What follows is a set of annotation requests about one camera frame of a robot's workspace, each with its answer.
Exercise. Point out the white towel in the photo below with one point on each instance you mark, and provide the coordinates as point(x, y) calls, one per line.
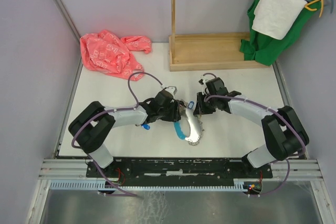
point(274, 18)

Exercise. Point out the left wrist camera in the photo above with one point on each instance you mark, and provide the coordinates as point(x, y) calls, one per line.
point(171, 89)

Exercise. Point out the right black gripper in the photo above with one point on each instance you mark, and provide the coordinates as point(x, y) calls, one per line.
point(200, 108)

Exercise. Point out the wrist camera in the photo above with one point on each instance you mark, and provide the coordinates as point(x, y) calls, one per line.
point(206, 77)
point(171, 89)

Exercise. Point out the silver key holder blue handle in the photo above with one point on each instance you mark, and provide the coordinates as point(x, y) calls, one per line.
point(195, 127)

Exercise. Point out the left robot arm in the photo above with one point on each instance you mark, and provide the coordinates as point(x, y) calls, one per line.
point(92, 126)

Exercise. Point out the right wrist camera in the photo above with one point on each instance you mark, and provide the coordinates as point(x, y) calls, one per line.
point(206, 77)

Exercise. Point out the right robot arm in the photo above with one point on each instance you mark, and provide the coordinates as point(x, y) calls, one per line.
point(284, 133)

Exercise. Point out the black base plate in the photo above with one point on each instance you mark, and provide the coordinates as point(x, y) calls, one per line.
point(170, 172)

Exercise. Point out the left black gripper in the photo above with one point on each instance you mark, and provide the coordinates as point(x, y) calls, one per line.
point(175, 115)

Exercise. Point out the wooden rack frame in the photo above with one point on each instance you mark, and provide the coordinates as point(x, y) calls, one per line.
point(195, 52)

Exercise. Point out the pink patterned cloth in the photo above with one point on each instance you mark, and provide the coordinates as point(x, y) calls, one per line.
point(113, 56)

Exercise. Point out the green shirt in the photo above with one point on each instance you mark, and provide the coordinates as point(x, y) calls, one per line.
point(264, 49)

